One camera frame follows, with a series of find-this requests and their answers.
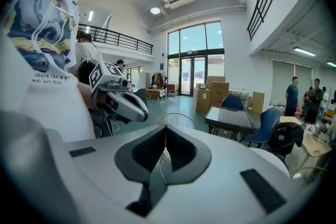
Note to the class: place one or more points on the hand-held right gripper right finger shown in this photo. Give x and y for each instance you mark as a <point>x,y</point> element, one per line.
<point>223,191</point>

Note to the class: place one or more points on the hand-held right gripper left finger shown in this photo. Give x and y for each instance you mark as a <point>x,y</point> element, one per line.
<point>99,165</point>

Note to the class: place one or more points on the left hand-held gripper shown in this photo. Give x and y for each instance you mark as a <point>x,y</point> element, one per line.
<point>101,74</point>

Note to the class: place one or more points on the person's left forearm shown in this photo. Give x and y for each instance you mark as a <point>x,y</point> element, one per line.
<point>85,95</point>

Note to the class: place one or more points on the grey chair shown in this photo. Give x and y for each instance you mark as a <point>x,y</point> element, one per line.
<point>141,94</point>

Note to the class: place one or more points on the blue plastic chair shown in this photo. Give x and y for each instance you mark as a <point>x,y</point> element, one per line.
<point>267,123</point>
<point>233,102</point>

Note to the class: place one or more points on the wooden pallet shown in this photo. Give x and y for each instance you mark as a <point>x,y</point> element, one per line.
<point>155,94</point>

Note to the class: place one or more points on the white cabinet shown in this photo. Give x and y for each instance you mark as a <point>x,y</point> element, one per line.
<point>140,80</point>

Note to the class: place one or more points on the clothes rack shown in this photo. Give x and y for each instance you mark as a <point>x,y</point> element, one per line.
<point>158,80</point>

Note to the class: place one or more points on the large cardboard box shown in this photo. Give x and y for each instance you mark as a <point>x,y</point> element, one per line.
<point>215,79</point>
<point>201,99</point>
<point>219,94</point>

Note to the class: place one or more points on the black square table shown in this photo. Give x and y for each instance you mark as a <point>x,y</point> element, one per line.
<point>232,118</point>

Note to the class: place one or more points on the black balcony railing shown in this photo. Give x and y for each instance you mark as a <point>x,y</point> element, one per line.
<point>123,39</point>

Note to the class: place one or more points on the small cardboard box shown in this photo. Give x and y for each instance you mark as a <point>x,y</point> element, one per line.
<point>200,85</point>

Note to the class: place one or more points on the black jacket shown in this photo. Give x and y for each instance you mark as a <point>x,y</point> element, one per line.
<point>284,136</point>

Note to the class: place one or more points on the tall glass entrance doors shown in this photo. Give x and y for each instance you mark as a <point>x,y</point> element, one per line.
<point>195,60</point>

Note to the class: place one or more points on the flat cardboard box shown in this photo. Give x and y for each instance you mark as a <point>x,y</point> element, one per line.
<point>258,103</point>

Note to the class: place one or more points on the white metal rack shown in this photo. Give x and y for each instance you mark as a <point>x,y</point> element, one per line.
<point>240,95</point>

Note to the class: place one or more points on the white printed t-shirt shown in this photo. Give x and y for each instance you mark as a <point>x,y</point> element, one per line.
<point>47,60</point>

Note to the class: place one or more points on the light wooden table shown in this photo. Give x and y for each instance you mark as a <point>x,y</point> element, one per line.
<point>316,145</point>

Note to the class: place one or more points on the long tube light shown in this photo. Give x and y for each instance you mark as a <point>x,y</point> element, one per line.
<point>331,64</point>
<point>90,15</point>
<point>304,51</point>

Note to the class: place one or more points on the round ceiling light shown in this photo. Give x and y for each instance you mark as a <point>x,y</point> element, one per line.
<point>155,10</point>

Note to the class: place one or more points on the white ceiling pipes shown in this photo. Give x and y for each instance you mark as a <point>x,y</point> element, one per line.
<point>197,16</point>

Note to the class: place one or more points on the grey roller blinds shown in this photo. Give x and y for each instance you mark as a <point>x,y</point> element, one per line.
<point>282,78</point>

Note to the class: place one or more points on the blue wall sign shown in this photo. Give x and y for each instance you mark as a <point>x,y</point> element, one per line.
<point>161,66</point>

